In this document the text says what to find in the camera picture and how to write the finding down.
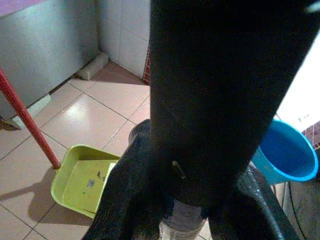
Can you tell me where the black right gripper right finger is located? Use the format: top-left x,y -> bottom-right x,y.
207,164 -> 301,240

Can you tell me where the silver metal cabinet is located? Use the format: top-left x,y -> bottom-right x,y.
0,0 -> 101,122

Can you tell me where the white foam block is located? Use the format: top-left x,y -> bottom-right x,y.
11,94 -> 52,130
76,51 -> 110,81

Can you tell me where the blue plastic bucket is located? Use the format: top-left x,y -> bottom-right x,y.
251,119 -> 320,186

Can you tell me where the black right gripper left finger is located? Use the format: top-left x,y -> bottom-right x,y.
82,119 -> 173,240

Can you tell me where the yellow-green dustpan with red handle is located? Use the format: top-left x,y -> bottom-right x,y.
0,67 -> 121,220

